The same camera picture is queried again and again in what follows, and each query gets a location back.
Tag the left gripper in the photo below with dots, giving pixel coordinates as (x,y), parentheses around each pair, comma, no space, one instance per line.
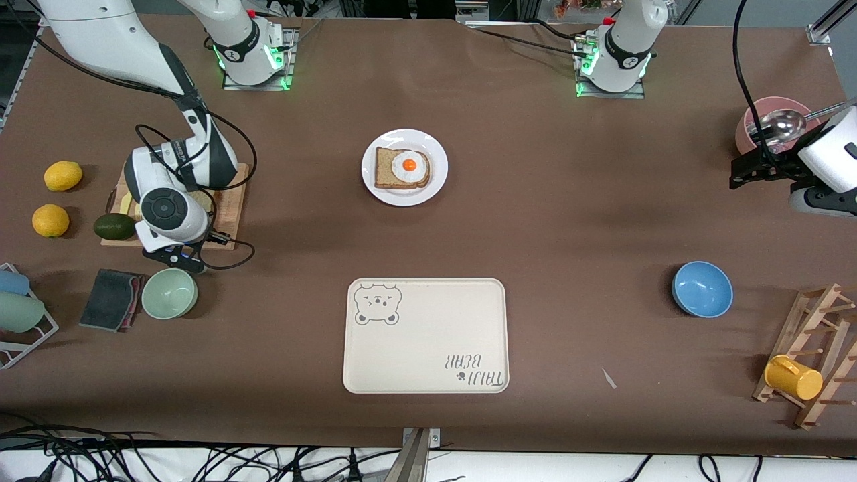
(781,163)

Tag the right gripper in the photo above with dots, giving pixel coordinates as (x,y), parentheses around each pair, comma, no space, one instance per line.
(213,236)

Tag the white round plate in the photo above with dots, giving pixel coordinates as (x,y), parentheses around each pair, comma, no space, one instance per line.
(375,181)

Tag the toy fried egg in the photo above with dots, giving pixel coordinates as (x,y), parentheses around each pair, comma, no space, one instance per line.
(410,169)

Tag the pale yellow plastic fork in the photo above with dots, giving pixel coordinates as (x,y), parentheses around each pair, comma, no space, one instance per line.
(137,211)

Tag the pink bowl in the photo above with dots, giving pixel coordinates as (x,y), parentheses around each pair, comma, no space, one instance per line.
(744,130)

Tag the dark green avocado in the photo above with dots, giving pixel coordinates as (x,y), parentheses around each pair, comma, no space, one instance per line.
(114,227)

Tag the metal scoop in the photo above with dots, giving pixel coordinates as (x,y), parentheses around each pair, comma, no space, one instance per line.
(780,126)

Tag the mint green bowl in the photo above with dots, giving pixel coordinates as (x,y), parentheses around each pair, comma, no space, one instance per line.
(169,293)

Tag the pink folded cloth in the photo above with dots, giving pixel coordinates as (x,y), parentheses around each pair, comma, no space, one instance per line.
(138,294)

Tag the wooden cutting board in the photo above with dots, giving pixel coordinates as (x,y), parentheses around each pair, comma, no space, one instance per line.
(231,215)

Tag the dark grey folded cloth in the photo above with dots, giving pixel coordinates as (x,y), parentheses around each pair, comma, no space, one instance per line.
(107,300)

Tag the yellow lemon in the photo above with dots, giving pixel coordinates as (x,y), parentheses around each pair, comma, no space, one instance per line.
(63,176)
(51,221)

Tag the blue bowl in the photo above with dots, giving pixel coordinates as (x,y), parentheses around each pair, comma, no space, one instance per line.
(703,289)

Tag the light blue cup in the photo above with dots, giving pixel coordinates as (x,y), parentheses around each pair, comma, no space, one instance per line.
(12,282)

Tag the sage green cup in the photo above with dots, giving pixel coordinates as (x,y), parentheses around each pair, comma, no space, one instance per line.
(19,312)

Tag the wooden peg cup rack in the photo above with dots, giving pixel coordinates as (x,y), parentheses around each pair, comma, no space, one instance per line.
(820,348)

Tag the yellow mug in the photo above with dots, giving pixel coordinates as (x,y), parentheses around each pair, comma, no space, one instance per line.
(793,379)

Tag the cream tray with bear print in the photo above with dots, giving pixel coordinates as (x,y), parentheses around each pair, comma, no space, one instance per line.
(428,341)

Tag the aluminium frame profile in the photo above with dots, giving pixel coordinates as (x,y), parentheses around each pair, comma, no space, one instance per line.
(827,23)

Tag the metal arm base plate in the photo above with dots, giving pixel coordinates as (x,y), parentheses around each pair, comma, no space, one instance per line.
(609,96)
(290,63)

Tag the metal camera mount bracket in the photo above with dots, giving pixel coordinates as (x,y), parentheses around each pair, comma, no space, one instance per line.
(415,462)

